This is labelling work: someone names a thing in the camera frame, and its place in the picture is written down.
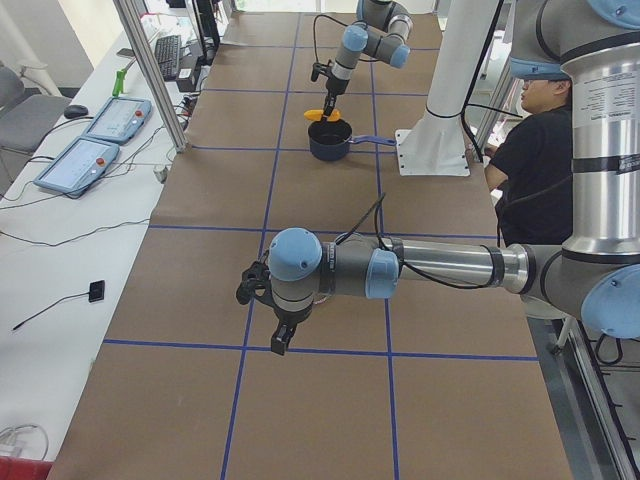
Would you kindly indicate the yellow corn cob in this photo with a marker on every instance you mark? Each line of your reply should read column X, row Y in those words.
column 317, row 115

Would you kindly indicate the dark blue saucepan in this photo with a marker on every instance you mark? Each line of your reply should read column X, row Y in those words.
column 331, row 141

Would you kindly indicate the black monitor stand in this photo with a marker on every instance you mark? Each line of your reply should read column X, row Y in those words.
column 205, row 11

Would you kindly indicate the black keyboard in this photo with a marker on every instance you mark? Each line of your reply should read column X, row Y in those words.
column 167, row 53

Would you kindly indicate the small black square pad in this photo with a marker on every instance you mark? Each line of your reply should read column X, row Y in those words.
column 96, row 291

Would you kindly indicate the person in black shirt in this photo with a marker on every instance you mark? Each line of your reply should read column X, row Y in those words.
column 533, row 168

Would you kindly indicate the blue teach pendant farther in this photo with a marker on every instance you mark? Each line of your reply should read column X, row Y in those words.
column 119, row 120

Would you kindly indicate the blue teach pendant nearer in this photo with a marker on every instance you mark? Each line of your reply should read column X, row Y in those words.
column 78, row 166

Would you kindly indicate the black computer mouse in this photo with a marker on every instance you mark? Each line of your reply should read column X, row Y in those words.
column 73, row 111

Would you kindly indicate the grey office chair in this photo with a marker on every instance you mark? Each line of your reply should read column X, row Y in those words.
column 26, row 120

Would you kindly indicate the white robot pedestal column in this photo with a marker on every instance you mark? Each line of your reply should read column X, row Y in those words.
column 435, row 145

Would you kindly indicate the aluminium frame post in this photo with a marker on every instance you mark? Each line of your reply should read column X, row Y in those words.
column 130, row 21

